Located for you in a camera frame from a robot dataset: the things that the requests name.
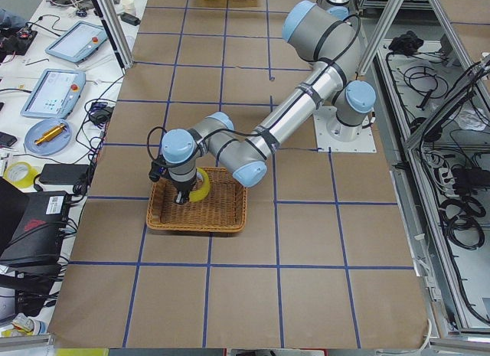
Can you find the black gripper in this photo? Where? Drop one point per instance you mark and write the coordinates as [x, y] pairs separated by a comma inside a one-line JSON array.
[[184, 187]]

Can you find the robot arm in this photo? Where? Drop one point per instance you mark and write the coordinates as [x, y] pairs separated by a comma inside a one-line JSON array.
[[337, 8], [333, 49]]

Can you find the spare yellow tape roll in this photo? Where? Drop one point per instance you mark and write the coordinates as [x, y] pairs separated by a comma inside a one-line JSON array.
[[20, 174]]

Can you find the brown wicker basket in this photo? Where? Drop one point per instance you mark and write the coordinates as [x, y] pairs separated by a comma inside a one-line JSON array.
[[224, 210]]

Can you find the black power adapter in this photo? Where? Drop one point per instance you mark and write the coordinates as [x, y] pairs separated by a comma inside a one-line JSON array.
[[62, 174]]

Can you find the blue plate with brass part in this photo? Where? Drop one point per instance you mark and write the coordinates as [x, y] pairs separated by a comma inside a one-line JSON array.
[[48, 137]]

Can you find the black laptop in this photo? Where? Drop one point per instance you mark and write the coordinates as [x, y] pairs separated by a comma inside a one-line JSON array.
[[31, 226]]

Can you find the lower teach pendant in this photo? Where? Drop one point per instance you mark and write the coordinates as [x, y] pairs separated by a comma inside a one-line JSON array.
[[55, 94]]

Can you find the teach pendant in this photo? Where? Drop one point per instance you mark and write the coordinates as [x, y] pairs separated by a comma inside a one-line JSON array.
[[55, 94], [78, 43]]

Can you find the upper teach pendant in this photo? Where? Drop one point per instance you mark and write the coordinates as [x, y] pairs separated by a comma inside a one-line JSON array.
[[78, 43]]

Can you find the white paper cup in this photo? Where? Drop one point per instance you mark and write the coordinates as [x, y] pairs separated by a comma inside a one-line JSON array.
[[128, 6]]

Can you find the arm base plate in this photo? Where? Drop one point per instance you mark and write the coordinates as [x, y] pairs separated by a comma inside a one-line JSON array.
[[332, 136]]

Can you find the aluminium frame post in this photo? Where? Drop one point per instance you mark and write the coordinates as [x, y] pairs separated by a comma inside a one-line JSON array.
[[107, 14]]

